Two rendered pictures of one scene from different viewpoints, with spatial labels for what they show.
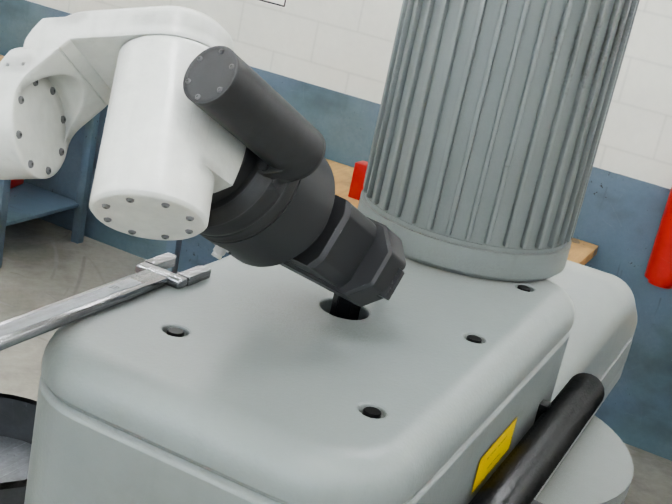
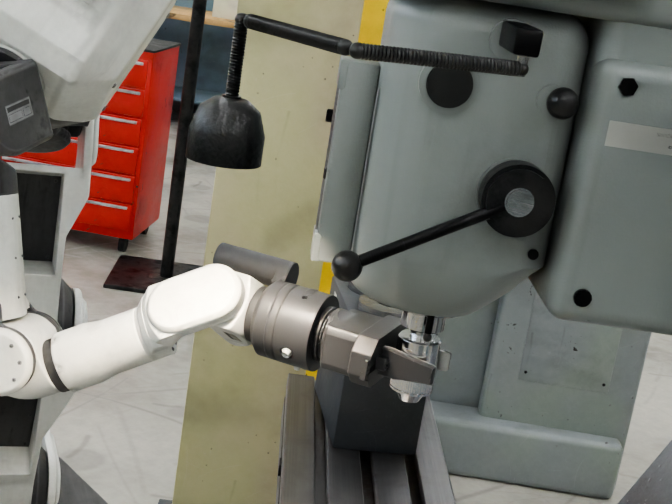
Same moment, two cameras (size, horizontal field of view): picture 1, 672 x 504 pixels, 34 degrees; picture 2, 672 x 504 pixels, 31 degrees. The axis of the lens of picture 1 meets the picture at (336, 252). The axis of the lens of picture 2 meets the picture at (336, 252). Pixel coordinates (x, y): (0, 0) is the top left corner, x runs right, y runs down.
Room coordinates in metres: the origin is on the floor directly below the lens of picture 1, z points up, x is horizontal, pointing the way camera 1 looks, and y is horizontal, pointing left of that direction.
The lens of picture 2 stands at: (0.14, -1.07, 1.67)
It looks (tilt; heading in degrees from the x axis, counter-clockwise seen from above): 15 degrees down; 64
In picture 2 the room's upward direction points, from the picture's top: 9 degrees clockwise
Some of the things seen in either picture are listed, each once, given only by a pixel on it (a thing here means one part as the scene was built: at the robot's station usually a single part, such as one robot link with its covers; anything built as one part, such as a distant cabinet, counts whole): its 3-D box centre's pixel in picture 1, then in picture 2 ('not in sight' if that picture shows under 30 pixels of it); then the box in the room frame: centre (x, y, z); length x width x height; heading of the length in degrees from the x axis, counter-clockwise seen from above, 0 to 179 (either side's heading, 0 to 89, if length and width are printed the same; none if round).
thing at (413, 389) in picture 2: not in sight; (414, 366); (0.77, -0.02, 1.23); 0.05 x 0.05 x 0.05
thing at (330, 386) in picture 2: not in sight; (372, 357); (0.93, 0.38, 1.09); 0.22 x 0.12 x 0.20; 74
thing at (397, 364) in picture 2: not in sight; (405, 368); (0.74, -0.04, 1.24); 0.06 x 0.02 x 0.03; 134
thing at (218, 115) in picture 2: not in sight; (227, 128); (0.52, -0.02, 1.48); 0.07 x 0.07 x 0.06
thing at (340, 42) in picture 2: not in sight; (300, 35); (0.54, -0.11, 1.58); 0.17 x 0.01 x 0.01; 104
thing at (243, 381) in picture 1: (332, 397); not in sight; (0.78, -0.02, 1.81); 0.47 x 0.26 x 0.16; 157
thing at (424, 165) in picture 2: not in sight; (458, 154); (0.77, -0.02, 1.47); 0.21 x 0.19 x 0.32; 67
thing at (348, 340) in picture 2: not in sight; (338, 340); (0.70, 0.05, 1.24); 0.13 x 0.12 x 0.10; 44
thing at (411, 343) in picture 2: not in sight; (419, 340); (0.77, -0.02, 1.26); 0.05 x 0.05 x 0.01
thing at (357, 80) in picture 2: not in sight; (344, 161); (0.67, 0.03, 1.45); 0.04 x 0.04 x 0.21; 67
